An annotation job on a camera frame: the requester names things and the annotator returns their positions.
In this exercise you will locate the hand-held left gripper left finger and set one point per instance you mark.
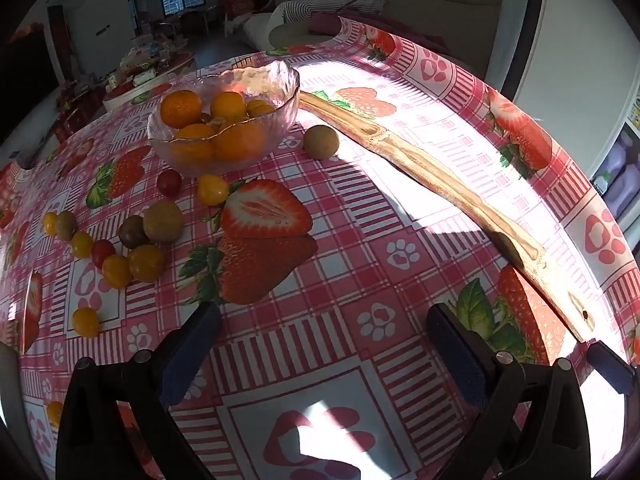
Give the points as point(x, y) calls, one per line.
point(187, 355)

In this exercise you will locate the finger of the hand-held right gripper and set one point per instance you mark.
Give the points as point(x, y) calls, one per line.
point(610, 367)

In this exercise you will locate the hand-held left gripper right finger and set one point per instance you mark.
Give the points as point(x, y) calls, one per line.
point(460, 355)

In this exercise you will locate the yellow cherry tomato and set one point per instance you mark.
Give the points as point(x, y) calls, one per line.
point(49, 223)
point(116, 271)
point(81, 244)
point(146, 262)
point(213, 189)
point(86, 321)
point(263, 110)
point(255, 105)

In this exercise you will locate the clear glass bowl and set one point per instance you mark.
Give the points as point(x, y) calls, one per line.
point(272, 82)

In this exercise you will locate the dark brown round fruit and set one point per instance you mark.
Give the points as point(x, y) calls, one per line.
point(131, 232)

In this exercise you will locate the red cherry tomato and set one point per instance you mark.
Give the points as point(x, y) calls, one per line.
point(102, 250)
point(169, 182)

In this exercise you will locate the large green-brown round fruit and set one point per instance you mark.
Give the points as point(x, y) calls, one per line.
point(163, 221)

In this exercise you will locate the strawberry print tablecloth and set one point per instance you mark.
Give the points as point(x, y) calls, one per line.
point(350, 240)

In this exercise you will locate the small green-brown round fruit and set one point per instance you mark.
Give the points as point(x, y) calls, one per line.
point(65, 225)

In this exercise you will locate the screen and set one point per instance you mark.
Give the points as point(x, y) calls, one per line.
point(622, 175)

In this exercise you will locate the dark orange mandarin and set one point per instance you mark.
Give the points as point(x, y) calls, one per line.
point(181, 108)

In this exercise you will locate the pale brown round fruit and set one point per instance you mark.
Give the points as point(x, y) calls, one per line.
point(321, 142)

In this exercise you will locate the white coffee table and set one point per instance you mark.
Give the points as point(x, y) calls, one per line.
point(150, 77)

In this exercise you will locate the beige armchair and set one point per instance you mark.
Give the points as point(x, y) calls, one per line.
point(445, 15)

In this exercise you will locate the red cushion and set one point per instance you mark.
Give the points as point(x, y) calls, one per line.
point(240, 5)

